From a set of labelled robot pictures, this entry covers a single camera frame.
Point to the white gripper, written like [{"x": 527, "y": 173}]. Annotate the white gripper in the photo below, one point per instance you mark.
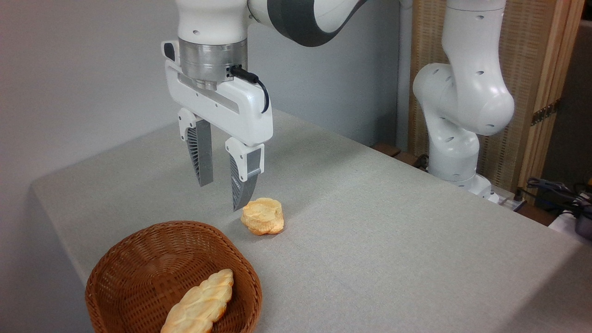
[{"x": 240, "y": 108}]

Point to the long braided bread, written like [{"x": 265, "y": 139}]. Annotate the long braided bread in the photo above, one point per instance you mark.
[{"x": 201, "y": 303}]

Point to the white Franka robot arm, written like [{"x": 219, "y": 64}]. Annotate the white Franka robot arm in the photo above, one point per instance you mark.
[{"x": 467, "y": 92}]

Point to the round bread roll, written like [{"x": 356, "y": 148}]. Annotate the round bread roll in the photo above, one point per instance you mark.
[{"x": 262, "y": 216}]

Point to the brown woven wicker basket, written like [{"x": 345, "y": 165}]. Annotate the brown woven wicker basket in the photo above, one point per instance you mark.
[{"x": 152, "y": 263}]

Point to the metal screen hinge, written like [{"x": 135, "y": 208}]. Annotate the metal screen hinge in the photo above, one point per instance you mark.
[{"x": 545, "y": 112}]

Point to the wooden rattan folding screen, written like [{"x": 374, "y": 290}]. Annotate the wooden rattan folding screen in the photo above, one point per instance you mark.
[{"x": 532, "y": 55}]

